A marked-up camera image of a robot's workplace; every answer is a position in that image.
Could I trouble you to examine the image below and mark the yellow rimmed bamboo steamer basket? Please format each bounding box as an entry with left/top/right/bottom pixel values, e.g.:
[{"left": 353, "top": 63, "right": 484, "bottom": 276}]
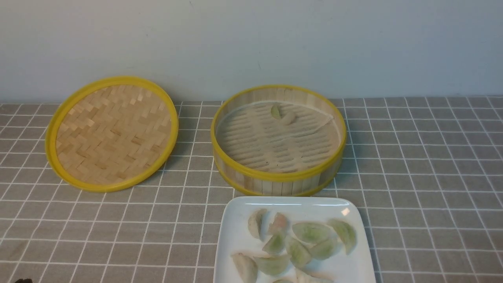
[{"left": 210, "top": 85, "right": 347, "bottom": 197}]

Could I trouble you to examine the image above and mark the pale pink dumpling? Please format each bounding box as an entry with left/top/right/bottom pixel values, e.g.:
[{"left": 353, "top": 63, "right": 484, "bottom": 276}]
[{"left": 280, "top": 111, "right": 296, "bottom": 126}]

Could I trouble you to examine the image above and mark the pink dumpling on plate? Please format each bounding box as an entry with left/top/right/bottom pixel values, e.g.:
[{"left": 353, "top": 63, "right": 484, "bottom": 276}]
[{"left": 267, "top": 212, "right": 288, "bottom": 235}]

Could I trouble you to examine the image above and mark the white square plate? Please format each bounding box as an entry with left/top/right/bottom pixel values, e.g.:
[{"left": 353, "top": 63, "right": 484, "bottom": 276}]
[{"left": 213, "top": 197, "right": 376, "bottom": 283}]

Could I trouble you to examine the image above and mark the white dumpling upper left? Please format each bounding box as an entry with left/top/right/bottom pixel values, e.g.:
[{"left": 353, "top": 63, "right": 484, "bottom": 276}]
[{"left": 248, "top": 208, "right": 268, "bottom": 241}]

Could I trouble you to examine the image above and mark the small green dumpling centre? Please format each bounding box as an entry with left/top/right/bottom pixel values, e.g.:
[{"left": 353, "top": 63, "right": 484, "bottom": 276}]
[{"left": 262, "top": 232, "right": 285, "bottom": 256}]

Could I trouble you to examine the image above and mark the white dumpling lower left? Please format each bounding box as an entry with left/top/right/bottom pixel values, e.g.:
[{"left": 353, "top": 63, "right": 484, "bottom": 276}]
[{"left": 231, "top": 253, "right": 258, "bottom": 283}]

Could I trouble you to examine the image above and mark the yellow rimmed bamboo steamer lid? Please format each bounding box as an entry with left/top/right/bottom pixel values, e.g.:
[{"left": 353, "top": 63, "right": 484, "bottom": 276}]
[{"left": 45, "top": 76, "right": 178, "bottom": 192}]

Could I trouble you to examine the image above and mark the white dumpling bottom edge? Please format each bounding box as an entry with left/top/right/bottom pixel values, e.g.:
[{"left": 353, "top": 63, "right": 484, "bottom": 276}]
[{"left": 295, "top": 269, "right": 334, "bottom": 283}]

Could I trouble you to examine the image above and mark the grey checked tablecloth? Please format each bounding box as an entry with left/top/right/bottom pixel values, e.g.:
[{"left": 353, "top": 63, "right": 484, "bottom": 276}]
[{"left": 0, "top": 97, "right": 503, "bottom": 283}]

